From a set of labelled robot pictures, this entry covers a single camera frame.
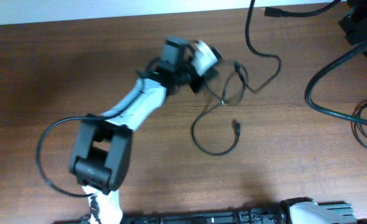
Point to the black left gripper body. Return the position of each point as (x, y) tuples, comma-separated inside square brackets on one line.
[(198, 84)]

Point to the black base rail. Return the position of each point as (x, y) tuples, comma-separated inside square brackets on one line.
[(293, 210)]

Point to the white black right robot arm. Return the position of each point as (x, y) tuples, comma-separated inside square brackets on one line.
[(336, 97)]

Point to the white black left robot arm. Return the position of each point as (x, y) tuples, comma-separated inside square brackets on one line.
[(102, 150)]

